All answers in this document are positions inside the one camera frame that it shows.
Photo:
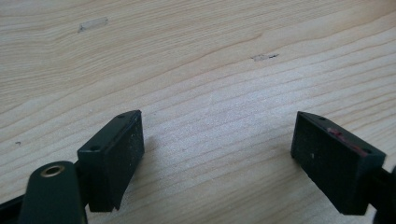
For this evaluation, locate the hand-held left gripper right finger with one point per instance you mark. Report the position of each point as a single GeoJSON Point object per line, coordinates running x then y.
{"type": "Point", "coordinates": [336, 161]}

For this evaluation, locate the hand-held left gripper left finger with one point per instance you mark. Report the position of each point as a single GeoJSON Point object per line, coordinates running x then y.
{"type": "Point", "coordinates": [109, 161]}

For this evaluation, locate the clear tape strip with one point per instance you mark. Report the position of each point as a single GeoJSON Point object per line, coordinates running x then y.
{"type": "Point", "coordinates": [92, 24]}

